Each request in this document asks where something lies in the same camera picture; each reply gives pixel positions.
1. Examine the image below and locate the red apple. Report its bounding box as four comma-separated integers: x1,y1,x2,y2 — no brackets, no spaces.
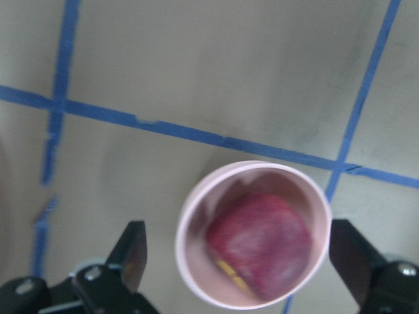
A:
206,193,312,302

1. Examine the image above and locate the pink bowl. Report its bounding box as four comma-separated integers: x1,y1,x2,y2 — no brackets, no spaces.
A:
175,160,331,311

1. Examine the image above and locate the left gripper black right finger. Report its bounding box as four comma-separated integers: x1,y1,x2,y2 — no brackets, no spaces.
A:
329,219,387,307

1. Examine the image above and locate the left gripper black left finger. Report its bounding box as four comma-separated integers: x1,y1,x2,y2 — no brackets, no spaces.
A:
105,220,147,292

